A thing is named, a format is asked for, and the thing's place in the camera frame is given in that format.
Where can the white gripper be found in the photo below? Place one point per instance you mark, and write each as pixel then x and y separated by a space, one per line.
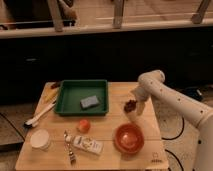
pixel 141 96

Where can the dark red grape bunch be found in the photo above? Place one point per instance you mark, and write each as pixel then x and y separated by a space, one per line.
pixel 130 106

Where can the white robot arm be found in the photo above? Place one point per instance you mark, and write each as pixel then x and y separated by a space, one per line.
pixel 198 114

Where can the red bowl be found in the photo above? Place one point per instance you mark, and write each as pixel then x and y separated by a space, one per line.
pixel 128 139

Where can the blue grey sponge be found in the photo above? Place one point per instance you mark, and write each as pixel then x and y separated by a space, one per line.
pixel 89 102

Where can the orange peach fruit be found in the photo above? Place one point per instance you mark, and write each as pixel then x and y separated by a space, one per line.
pixel 83 126

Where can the green plastic tray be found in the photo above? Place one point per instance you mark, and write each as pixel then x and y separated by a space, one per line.
pixel 72 92

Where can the white carton box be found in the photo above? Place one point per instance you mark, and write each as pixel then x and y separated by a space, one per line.
pixel 88 144

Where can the silver fork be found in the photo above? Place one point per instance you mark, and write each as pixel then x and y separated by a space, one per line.
pixel 71 154

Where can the dark red small object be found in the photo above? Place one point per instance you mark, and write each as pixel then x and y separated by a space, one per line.
pixel 55 85

